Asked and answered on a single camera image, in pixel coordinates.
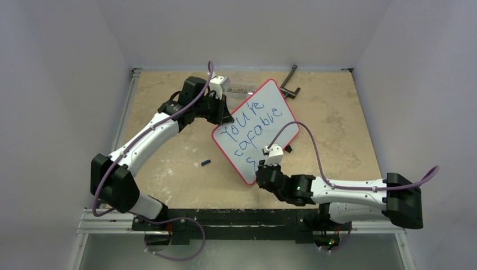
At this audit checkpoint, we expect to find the black metal bracket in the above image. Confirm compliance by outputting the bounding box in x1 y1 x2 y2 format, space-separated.
279 64 302 100

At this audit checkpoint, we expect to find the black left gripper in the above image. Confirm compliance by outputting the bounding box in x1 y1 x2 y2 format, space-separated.
194 92 233 125

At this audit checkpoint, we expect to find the clear plastic screw box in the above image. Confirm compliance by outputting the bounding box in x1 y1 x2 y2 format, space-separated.
224 70 259 100

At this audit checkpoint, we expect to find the pink framed whiteboard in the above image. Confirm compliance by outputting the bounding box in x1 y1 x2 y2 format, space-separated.
211 79 296 185

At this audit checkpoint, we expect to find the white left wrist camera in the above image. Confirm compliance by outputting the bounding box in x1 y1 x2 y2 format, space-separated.
209 76 230 100

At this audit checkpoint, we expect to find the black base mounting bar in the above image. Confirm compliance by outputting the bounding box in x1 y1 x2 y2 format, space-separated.
132 209 352 246

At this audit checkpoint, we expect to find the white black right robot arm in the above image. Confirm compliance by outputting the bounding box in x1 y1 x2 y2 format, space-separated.
255 161 424 230

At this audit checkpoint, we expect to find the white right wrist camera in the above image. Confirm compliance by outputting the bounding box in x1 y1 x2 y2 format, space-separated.
262 143 284 166

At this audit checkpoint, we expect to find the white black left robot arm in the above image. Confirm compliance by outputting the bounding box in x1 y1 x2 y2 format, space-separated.
90 73 234 230

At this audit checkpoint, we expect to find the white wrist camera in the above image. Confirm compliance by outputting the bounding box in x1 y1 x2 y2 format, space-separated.
262 143 284 166
209 76 230 100

